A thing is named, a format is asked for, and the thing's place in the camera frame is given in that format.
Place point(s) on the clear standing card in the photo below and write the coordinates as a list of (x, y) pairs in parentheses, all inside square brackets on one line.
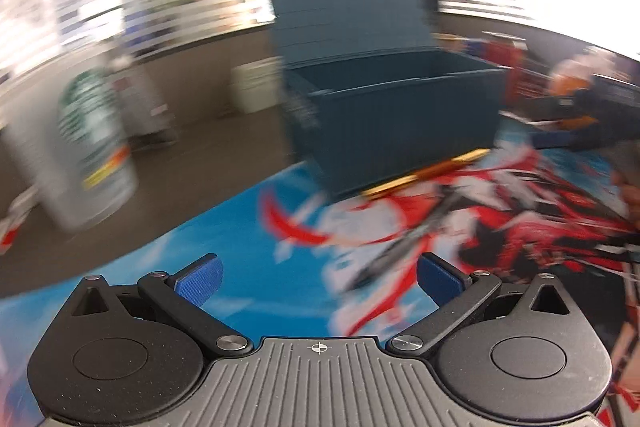
[(150, 102)]

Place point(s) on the red white small packet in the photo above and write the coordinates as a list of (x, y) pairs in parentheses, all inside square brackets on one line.
[(12, 227)]

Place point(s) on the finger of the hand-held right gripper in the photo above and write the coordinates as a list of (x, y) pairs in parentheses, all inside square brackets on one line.
[(550, 141)]

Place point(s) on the small white box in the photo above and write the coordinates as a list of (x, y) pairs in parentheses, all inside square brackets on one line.
[(257, 84)]

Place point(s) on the printed desk mat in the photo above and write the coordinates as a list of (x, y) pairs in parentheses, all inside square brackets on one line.
[(250, 232)]

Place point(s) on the black pen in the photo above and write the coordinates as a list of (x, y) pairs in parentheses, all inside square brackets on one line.
[(400, 242)]

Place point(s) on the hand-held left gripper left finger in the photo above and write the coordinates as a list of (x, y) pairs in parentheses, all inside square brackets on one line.
[(199, 279)]

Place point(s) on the gold pen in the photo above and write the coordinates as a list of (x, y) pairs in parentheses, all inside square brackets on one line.
[(425, 172)]

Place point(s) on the translucent plastic cup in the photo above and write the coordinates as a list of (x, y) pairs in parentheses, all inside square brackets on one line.
[(85, 147)]

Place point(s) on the red packaging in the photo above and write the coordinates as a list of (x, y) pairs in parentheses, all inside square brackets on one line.
[(505, 67)]

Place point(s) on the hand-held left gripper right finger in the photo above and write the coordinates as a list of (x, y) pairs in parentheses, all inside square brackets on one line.
[(440, 277)]

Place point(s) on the teal storage box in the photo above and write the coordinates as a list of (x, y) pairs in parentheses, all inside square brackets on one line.
[(400, 127)]

